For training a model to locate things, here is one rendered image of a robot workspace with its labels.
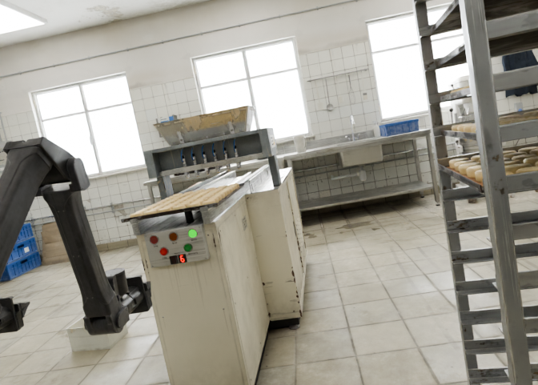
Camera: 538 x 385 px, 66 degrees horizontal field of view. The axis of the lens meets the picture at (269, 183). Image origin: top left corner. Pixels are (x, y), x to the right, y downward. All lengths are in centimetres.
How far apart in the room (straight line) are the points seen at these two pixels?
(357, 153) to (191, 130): 289
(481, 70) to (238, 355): 143
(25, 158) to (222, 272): 103
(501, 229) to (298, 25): 505
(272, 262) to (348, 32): 390
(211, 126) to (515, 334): 187
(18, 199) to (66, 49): 566
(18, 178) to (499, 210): 84
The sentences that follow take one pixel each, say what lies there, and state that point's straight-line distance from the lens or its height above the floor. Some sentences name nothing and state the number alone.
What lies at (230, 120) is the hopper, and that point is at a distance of 235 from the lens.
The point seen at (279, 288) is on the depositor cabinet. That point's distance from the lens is 244.
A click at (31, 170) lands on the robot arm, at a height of 114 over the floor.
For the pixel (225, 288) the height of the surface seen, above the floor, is 56.
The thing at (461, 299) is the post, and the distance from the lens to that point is 136.
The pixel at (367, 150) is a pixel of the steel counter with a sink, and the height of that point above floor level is 76.
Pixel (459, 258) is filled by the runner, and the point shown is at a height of 68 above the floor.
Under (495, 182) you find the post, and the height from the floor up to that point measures 97.
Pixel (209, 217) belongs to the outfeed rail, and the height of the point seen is 86.
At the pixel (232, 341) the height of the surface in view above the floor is 34.
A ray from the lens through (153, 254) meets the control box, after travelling 173.
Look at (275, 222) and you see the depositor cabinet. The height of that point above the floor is 66.
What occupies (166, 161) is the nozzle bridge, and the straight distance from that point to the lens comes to 250.
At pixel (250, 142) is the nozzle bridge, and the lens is 237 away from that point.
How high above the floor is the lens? 112
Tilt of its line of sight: 6 degrees down
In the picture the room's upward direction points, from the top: 11 degrees counter-clockwise
